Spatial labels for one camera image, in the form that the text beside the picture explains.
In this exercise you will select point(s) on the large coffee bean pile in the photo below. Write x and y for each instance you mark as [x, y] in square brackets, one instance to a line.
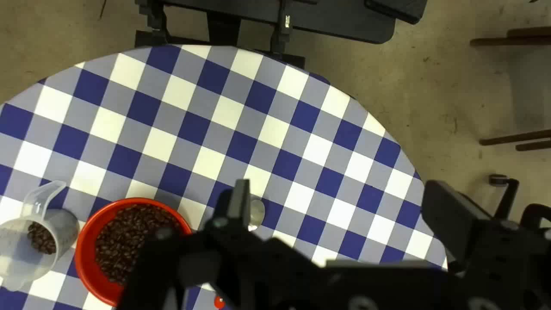
[126, 235]

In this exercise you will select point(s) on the black office chair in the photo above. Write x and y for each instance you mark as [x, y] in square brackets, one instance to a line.
[320, 18]

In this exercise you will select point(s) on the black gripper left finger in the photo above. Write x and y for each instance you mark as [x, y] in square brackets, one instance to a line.
[241, 200]

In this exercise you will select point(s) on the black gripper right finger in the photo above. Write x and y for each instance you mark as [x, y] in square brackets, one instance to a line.
[453, 212]

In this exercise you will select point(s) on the blue white checkered tablecloth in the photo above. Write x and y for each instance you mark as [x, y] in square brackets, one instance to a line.
[172, 114]

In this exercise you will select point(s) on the small coffee bean pile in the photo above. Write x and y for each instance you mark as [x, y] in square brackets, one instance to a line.
[41, 238]

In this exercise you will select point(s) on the clear plastic measuring jug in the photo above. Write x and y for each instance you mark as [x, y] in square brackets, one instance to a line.
[10, 252]

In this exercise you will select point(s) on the wooden stool frame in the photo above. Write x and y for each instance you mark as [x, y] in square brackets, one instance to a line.
[516, 40]

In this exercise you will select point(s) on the red plastic bowl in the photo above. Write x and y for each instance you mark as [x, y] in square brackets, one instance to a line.
[86, 259]

